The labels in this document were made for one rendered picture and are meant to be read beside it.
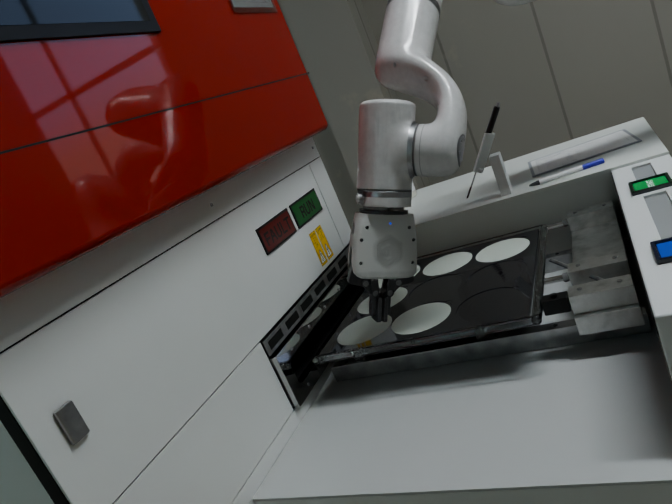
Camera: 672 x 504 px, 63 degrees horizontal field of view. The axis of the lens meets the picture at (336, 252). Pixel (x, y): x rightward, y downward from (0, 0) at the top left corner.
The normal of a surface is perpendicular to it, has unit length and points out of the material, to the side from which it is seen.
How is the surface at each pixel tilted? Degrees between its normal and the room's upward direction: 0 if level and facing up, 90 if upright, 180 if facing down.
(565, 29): 90
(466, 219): 90
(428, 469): 0
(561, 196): 90
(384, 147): 79
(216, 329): 90
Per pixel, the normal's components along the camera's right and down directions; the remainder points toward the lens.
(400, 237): 0.31, 0.12
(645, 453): -0.39, -0.89
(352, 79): -0.39, 0.39
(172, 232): 0.85, -0.25
